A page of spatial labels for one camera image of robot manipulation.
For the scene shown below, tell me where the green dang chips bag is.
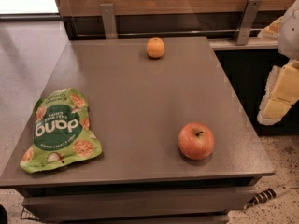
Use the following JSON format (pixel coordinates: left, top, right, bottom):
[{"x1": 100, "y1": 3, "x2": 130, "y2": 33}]
[{"x1": 20, "y1": 88, "x2": 102, "y2": 174}]

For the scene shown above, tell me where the red apple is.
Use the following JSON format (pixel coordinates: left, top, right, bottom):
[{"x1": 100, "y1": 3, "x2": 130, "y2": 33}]
[{"x1": 178, "y1": 122, "x2": 215, "y2": 161}]

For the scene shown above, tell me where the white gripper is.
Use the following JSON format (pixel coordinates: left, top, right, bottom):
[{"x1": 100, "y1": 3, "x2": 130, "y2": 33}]
[{"x1": 257, "y1": 0, "x2": 299, "y2": 126}]

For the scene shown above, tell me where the orange fruit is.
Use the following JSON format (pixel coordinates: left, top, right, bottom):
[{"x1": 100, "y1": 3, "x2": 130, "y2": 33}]
[{"x1": 147, "y1": 37, "x2": 164, "y2": 59}]

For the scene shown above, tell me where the grey drawer front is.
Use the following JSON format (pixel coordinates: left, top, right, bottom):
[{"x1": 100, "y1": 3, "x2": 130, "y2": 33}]
[{"x1": 23, "y1": 187, "x2": 255, "y2": 221}]

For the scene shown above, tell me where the black white striped object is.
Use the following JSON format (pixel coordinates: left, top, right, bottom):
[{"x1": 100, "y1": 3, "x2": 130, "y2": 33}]
[{"x1": 244, "y1": 185, "x2": 290, "y2": 209}]

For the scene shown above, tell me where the metal bracket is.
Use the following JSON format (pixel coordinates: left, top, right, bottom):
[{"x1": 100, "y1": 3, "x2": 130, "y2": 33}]
[
  {"x1": 100, "y1": 3, "x2": 118, "y2": 39},
  {"x1": 234, "y1": 0, "x2": 262, "y2": 46}
]

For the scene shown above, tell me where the left metal bracket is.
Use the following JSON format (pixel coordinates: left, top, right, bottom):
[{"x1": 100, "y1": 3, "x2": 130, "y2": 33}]
[{"x1": 100, "y1": 3, "x2": 118, "y2": 39}]

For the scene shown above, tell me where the right metal bracket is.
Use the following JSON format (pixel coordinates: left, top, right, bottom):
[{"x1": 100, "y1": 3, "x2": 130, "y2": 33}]
[{"x1": 234, "y1": 0, "x2": 262, "y2": 46}]

